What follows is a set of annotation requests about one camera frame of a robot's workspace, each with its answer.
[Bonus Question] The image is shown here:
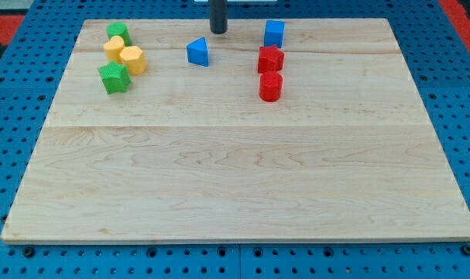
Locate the yellow hexagon block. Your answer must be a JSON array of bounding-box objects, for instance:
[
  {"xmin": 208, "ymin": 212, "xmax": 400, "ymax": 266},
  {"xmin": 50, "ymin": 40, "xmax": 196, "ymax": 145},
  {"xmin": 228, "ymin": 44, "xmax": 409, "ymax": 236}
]
[{"xmin": 119, "ymin": 46, "xmax": 148, "ymax": 75}]

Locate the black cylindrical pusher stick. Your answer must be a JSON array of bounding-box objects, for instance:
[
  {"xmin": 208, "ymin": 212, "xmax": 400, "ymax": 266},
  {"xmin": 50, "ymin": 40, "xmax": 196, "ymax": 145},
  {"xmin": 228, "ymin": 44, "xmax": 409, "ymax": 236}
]
[{"xmin": 208, "ymin": 0, "xmax": 228, "ymax": 34}]

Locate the wooden board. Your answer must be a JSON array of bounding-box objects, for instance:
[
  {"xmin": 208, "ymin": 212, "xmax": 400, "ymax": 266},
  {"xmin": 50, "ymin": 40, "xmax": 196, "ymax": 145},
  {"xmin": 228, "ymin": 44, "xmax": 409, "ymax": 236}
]
[{"xmin": 1, "ymin": 18, "xmax": 470, "ymax": 245}]

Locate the blue cube block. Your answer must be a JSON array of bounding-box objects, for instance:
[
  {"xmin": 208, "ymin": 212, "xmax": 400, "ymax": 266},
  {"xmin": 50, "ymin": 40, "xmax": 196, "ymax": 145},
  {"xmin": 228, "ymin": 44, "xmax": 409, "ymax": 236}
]
[{"xmin": 263, "ymin": 20, "xmax": 285, "ymax": 48}]

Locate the green cylinder block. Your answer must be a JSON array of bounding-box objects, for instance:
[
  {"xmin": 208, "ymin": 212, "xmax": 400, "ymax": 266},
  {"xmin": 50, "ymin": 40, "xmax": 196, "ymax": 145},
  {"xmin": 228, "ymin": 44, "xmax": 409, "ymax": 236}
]
[{"xmin": 106, "ymin": 22, "xmax": 132, "ymax": 47}]

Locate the blue triangle block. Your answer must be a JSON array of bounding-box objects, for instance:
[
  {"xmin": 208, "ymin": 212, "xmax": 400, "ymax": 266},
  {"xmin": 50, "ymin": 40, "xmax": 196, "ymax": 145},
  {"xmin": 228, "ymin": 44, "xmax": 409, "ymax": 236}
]
[{"xmin": 187, "ymin": 37, "xmax": 209, "ymax": 67}]

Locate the red cylinder block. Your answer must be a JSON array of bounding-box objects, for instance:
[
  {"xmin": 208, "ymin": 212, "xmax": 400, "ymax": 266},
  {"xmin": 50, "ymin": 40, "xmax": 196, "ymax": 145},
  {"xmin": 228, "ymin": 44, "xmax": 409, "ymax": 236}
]
[{"xmin": 259, "ymin": 71, "xmax": 283, "ymax": 102}]

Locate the green star block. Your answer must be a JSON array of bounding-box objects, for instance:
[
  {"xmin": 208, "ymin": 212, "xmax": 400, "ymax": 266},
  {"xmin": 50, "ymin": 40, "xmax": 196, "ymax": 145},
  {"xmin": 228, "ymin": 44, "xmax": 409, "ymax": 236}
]
[{"xmin": 98, "ymin": 61, "xmax": 131, "ymax": 94}]

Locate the red star block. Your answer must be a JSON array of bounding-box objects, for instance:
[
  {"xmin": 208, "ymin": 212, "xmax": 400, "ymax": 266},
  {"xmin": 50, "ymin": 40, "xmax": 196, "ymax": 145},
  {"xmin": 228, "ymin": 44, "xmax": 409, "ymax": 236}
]
[{"xmin": 257, "ymin": 45, "xmax": 285, "ymax": 74}]

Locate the yellow heart block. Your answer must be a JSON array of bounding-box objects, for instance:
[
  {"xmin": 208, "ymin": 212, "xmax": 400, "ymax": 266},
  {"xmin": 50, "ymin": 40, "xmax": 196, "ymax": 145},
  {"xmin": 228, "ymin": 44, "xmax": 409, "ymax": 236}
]
[{"xmin": 103, "ymin": 36, "xmax": 125, "ymax": 64}]

